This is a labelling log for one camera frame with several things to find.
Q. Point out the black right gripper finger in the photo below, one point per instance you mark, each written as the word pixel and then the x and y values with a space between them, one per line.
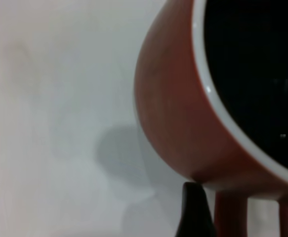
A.
pixel 195 212

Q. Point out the red ceramic cup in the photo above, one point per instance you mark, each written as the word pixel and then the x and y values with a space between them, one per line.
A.
pixel 171 98

